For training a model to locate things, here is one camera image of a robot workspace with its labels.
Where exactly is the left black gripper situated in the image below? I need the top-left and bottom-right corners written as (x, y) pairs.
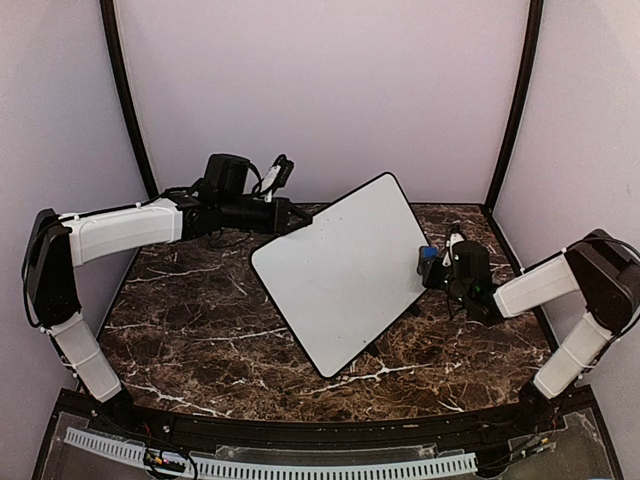
top-left (221, 196), bottom-right (314, 238)

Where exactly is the blue whiteboard eraser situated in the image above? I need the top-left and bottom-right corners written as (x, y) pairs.
top-left (417, 246), bottom-right (438, 275)

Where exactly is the white whiteboard with black frame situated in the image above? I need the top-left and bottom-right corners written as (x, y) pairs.
top-left (250, 172), bottom-right (428, 378)

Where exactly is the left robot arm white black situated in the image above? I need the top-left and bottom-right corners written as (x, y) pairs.
top-left (21, 189), bottom-right (312, 436)

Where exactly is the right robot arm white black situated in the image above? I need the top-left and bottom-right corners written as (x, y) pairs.
top-left (417, 228), bottom-right (639, 434)

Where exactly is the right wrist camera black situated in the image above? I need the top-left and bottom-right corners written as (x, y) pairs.
top-left (451, 240), bottom-right (492, 286)

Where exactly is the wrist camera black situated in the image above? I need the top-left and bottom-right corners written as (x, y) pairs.
top-left (451, 240), bottom-right (492, 286)
top-left (204, 153), bottom-right (250, 194)

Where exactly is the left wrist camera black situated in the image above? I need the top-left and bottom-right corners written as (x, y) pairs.
top-left (204, 153), bottom-right (250, 194)

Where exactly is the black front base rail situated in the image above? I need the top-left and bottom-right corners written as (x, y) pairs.
top-left (46, 387), bottom-right (605, 457)

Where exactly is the white slotted cable duct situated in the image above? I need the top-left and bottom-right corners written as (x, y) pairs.
top-left (64, 427), bottom-right (478, 479)

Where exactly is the left black frame post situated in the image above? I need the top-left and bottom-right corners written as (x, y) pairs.
top-left (99, 0), bottom-right (159, 198)

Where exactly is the black frame post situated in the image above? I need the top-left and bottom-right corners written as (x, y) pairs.
top-left (483, 0), bottom-right (544, 215)
top-left (99, 0), bottom-right (159, 198)

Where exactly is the right black frame post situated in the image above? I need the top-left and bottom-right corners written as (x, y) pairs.
top-left (483, 0), bottom-right (544, 215)

